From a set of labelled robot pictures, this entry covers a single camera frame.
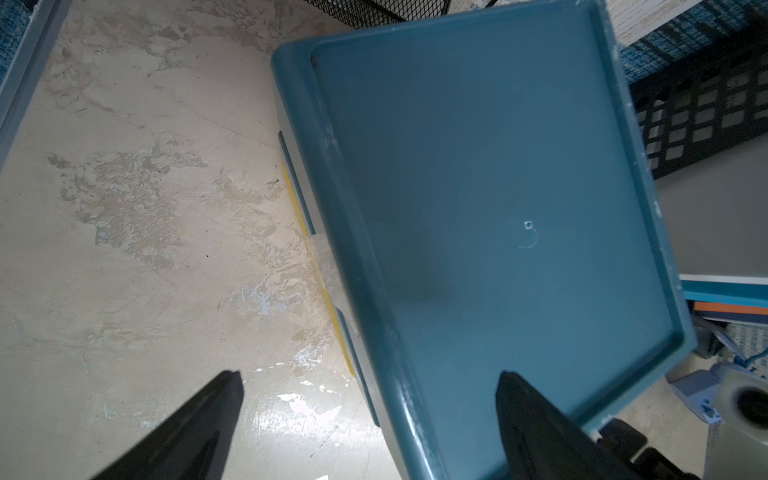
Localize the black mesh file organizer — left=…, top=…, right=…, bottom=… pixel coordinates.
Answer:
left=272, top=1, right=767, bottom=186

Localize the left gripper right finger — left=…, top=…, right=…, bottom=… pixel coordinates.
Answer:
left=495, top=372, right=636, bottom=479

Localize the blue white stapler device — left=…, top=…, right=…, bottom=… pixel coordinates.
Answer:
left=667, top=351, right=767, bottom=479

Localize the teal folder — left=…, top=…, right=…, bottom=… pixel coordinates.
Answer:
left=680, top=274, right=767, bottom=308

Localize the teal drawer cabinet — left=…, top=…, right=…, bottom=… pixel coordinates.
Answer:
left=271, top=1, right=696, bottom=479

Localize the orange folder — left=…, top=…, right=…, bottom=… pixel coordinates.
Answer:
left=694, top=301, right=767, bottom=316

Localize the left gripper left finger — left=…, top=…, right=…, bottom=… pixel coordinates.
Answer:
left=95, top=370, right=244, bottom=479

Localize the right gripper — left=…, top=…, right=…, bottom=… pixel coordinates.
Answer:
left=597, top=418, right=699, bottom=480

